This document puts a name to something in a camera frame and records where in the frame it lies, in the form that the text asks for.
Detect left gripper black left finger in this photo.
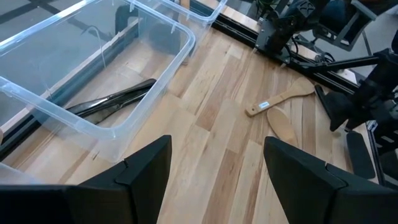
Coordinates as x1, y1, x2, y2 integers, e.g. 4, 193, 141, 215
0, 134, 172, 224

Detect black metal kitchen tongs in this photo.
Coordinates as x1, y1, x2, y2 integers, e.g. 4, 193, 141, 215
79, 93, 150, 126
66, 78, 158, 116

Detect wooden spatula with round head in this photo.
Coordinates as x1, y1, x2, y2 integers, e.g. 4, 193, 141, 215
244, 77, 316, 118

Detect black plastic spatula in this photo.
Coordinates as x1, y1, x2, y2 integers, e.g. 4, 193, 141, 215
315, 84, 376, 180

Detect wooden spoon with oval head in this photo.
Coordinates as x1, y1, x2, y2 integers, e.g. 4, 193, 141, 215
266, 105, 299, 147

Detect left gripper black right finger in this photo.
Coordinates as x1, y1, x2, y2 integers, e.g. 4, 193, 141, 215
263, 136, 398, 224

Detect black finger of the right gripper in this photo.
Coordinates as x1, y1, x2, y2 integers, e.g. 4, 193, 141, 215
325, 91, 351, 132
341, 105, 363, 129

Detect grey office chair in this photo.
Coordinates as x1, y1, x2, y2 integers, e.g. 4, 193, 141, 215
310, 0, 379, 53

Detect clear plastic storage bin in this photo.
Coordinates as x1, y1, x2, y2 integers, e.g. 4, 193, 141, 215
133, 0, 229, 65
0, 0, 197, 164
0, 161, 41, 187

